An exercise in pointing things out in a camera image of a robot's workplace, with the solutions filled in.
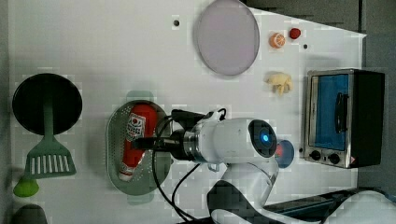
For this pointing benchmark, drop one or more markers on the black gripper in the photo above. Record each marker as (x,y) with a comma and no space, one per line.
(174,144)

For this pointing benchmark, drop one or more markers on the red ketchup bottle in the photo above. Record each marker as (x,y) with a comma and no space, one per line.
(141,123)

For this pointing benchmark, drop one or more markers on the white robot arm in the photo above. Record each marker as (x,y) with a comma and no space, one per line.
(247,147)

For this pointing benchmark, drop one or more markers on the green strainer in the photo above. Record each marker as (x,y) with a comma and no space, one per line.
(141,188)

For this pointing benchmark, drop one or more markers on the green spatula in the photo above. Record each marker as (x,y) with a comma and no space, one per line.
(49,158)

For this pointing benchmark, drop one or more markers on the black round pan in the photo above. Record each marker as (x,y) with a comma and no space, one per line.
(27,103)

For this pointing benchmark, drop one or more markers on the lime green object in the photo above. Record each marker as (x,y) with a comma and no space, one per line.
(26,188)

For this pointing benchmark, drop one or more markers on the dark grey object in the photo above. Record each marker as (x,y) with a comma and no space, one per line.
(29,214)

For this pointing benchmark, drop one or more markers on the grey round plate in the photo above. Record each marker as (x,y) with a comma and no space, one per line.
(227,37)

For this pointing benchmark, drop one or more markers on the red strawberry in bowl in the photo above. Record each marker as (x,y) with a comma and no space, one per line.
(279,151)

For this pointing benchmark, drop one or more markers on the blue bowl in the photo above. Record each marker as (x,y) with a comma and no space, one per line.
(288,154)

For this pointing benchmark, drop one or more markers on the yellow banana bunch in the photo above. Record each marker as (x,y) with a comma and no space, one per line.
(281,82)

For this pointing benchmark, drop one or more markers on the orange slice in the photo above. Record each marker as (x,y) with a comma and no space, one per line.
(277,41)

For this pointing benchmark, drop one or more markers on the red strawberry on table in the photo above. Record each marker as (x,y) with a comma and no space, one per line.
(294,33)

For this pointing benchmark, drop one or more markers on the silver toaster oven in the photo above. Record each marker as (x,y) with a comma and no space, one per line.
(344,116)

